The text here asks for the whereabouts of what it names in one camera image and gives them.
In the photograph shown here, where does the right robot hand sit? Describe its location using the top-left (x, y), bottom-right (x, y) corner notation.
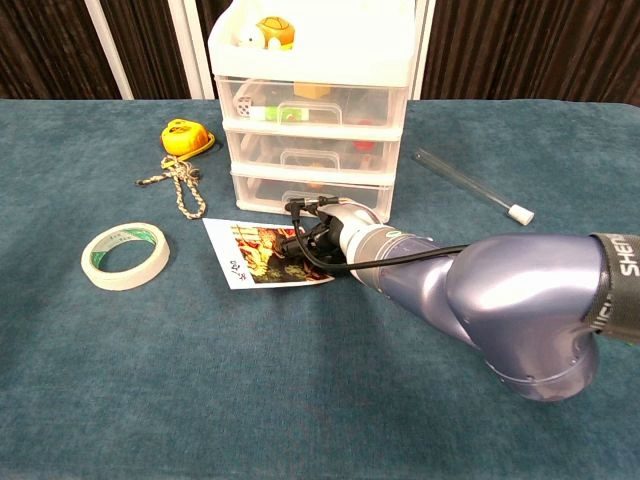
top-left (279, 197), bottom-right (390, 266)

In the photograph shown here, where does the clear drawer holding red ball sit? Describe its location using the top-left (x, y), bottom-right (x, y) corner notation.
top-left (230, 170), bottom-right (394, 224)

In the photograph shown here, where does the printed picture card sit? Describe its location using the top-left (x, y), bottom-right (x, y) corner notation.
top-left (202, 218), bottom-right (336, 291)

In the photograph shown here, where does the clear drawer holding wooden parts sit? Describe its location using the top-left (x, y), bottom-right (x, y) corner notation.
top-left (223, 128), bottom-right (401, 171)

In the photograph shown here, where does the clear drawer holding die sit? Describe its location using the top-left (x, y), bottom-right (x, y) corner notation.
top-left (214, 77), bottom-right (410, 129)

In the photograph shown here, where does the yellow turtle toy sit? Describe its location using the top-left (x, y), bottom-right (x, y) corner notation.
top-left (235, 16), bottom-right (296, 52)

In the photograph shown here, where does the red knob wooden piece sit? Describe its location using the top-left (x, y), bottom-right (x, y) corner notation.
top-left (352, 139), bottom-right (381, 169)

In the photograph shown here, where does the green and white tube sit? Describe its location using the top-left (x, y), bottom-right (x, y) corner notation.
top-left (249, 105), bottom-right (310, 122)

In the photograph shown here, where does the glass tube with white cap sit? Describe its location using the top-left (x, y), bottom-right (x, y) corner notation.
top-left (412, 148), bottom-right (536, 227)

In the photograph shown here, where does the yellow tape measure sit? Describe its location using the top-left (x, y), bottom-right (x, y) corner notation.
top-left (160, 118), bottom-right (217, 160)

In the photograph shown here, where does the blue tablecloth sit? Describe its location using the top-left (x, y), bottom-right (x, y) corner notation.
top-left (0, 98), bottom-right (640, 480)

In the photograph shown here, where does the beige masking tape roll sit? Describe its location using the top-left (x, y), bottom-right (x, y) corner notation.
top-left (80, 221), bottom-right (171, 292)

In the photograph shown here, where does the dark brown curtain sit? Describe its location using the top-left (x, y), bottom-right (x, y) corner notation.
top-left (0, 0), bottom-right (640, 106)

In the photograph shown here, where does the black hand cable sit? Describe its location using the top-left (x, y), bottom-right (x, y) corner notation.
top-left (283, 196), bottom-right (471, 274)

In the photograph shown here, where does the white plastic drawer unit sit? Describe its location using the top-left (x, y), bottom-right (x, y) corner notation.
top-left (207, 0), bottom-right (419, 225)

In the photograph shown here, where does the white table leg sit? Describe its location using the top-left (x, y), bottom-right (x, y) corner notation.
top-left (412, 0), bottom-right (437, 100)

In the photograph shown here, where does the braided beige rope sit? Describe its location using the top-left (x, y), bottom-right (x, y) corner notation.
top-left (134, 154), bottom-right (208, 221)

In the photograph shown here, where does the wide white post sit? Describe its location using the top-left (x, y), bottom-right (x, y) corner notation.
top-left (169, 0), bottom-right (224, 100)

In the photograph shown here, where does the black lettered strap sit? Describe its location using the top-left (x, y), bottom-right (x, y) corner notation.
top-left (582, 232), bottom-right (640, 345)

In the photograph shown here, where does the thin slanted white post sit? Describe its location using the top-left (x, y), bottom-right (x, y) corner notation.
top-left (83, 0), bottom-right (135, 100)

